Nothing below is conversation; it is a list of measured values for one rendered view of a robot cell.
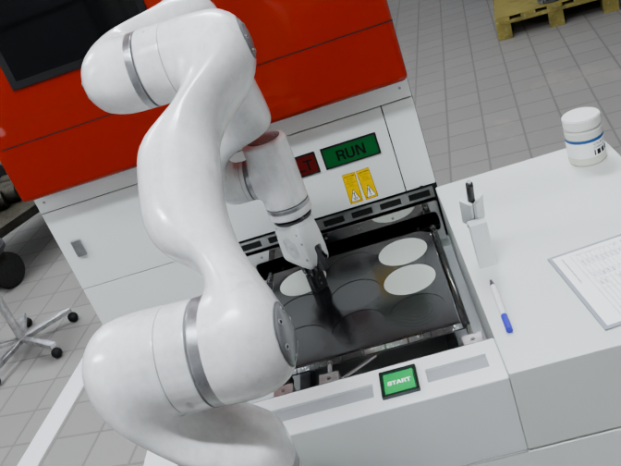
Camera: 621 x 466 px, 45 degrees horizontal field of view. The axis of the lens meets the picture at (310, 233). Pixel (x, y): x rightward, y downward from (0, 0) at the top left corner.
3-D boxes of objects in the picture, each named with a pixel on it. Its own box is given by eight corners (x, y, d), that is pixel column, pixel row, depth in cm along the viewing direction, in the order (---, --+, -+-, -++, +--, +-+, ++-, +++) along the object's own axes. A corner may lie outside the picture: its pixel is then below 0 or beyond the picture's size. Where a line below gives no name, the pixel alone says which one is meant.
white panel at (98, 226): (115, 337, 178) (33, 190, 161) (451, 239, 167) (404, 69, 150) (112, 345, 176) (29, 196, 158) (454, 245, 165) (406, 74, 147)
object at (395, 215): (255, 289, 170) (240, 254, 166) (445, 234, 164) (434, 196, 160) (255, 294, 169) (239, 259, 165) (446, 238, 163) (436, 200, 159)
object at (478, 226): (470, 253, 133) (453, 187, 127) (493, 247, 132) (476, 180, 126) (478, 271, 127) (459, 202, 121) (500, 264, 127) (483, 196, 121)
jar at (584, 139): (564, 157, 152) (555, 114, 148) (599, 146, 151) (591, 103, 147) (575, 170, 146) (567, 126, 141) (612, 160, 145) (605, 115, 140)
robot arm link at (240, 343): (180, 426, 86) (317, 398, 82) (127, 410, 75) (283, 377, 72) (154, 67, 106) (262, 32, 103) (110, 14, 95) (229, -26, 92)
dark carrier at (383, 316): (274, 275, 163) (273, 273, 163) (429, 230, 159) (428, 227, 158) (269, 376, 133) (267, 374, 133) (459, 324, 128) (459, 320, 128)
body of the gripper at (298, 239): (260, 215, 146) (279, 263, 151) (290, 225, 138) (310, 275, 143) (289, 196, 149) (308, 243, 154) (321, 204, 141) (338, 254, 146)
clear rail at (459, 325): (261, 381, 133) (258, 375, 132) (469, 324, 128) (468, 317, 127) (261, 386, 132) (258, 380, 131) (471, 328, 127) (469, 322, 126)
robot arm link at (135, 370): (294, 505, 83) (216, 329, 73) (140, 533, 86) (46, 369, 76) (303, 429, 93) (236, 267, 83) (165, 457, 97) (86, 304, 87)
